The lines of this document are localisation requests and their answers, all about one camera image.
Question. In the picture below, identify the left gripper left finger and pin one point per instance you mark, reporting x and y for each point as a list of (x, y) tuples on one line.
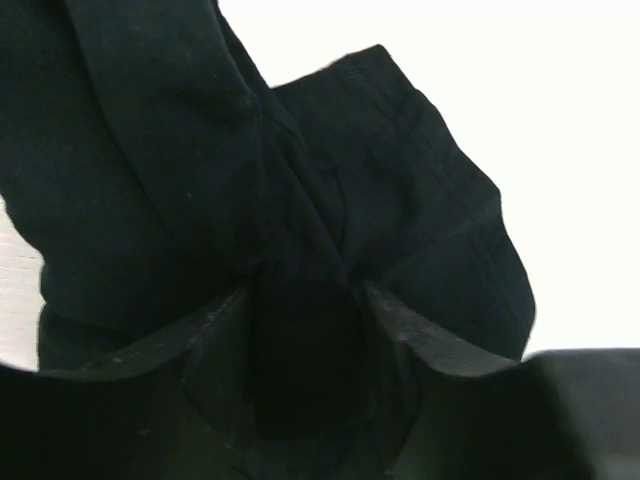
[(169, 406)]

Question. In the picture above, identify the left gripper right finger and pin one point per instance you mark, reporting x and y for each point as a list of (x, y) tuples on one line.
[(448, 409)]

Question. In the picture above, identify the black shorts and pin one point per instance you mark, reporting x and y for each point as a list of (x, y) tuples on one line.
[(152, 167)]

